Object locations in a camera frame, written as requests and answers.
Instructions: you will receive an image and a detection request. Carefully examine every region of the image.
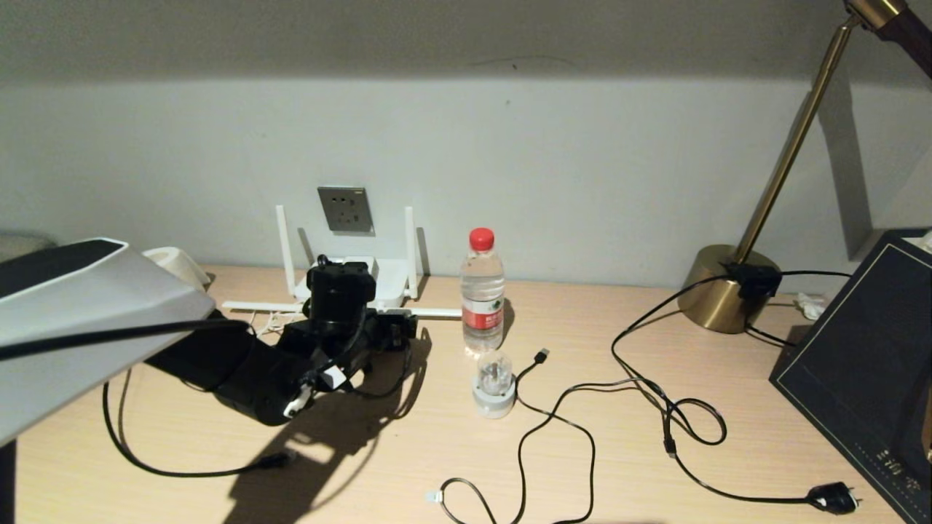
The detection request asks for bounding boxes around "white adapter cable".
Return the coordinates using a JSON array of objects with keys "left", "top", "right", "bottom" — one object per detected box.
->
[{"left": 251, "top": 311, "right": 308, "bottom": 338}]

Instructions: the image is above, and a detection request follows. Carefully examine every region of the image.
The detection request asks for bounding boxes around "white wifi router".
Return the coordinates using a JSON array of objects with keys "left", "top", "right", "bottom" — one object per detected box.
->
[{"left": 222, "top": 206, "right": 464, "bottom": 319}]

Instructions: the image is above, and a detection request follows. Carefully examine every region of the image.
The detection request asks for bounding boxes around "clear water bottle red cap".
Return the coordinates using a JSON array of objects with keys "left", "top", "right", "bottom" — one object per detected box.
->
[{"left": 459, "top": 227, "right": 506, "bottom": 355}]

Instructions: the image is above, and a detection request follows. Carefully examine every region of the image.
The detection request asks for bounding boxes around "small white dome humidifier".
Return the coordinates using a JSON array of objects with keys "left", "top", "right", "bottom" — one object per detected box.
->
[{"left": 473, "top": 350, "right": 518, "bottom": 418}]

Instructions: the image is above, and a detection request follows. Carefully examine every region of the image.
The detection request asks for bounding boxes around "white toilet paper roll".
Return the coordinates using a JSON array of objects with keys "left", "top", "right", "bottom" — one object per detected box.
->
[{"left": 143, "top": 247, "right": 213, "bottom": 293}]

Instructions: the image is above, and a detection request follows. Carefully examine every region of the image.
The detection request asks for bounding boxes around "brass desk lamp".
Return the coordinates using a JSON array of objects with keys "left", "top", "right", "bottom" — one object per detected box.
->
[{"left": 678, "top": 0, "right": 932, "bottom": 335}]

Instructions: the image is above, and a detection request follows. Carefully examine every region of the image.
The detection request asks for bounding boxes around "grey wall socket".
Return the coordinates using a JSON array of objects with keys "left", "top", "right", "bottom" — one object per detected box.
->
[{"left": 317, "top": 186, "right": 376, "bottom": 235}]

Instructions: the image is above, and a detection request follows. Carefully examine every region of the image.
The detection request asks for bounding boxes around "black usb cable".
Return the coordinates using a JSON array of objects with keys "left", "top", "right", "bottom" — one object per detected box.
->
[{"left": 427, "top": 349, "right": 675, "bottom": 524}]

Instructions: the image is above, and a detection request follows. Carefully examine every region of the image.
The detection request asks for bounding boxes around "black ethernet cable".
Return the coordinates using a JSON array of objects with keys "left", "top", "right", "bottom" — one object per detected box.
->
[{"left": 102, "top": 368, "right": 296, "bottom": 479}]

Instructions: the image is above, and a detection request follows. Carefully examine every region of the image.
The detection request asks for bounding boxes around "black inline switch box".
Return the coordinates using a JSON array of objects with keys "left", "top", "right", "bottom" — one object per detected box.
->
[{"left": 721, "top": 263, "right": 783, "bottom": 306}]

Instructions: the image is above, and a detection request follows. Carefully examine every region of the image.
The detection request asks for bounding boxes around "thin black cable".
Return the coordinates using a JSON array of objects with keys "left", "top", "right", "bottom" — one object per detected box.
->
[{"left": 743, "top": 271, "right": 851, "bottom": 349}]

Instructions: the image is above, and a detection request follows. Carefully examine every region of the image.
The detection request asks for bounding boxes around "black lamp power cord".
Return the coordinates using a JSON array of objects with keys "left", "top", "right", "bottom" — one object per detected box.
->
[{"left": 610, "top": 273, "right": 864, "bottom": 515}]

